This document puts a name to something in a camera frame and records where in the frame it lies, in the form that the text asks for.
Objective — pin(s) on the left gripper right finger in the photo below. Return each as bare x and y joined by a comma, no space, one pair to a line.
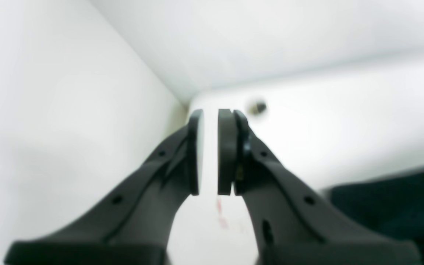
292,224

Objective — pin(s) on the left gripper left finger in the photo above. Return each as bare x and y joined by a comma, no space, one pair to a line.
131,225

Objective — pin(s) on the right table cable grommet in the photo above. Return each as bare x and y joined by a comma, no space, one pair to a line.
256,107

